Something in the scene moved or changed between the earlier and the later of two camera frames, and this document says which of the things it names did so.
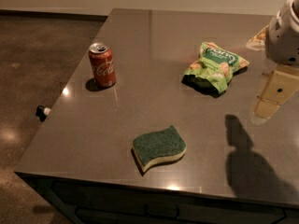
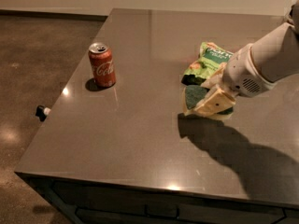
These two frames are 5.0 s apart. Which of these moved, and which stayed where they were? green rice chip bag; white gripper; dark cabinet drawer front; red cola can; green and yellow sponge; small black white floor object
Moved: white gripper; green and yellow sponge
Stayed: red cola can; green rice chip bag; dark cabinet drawer front; small black white floor object
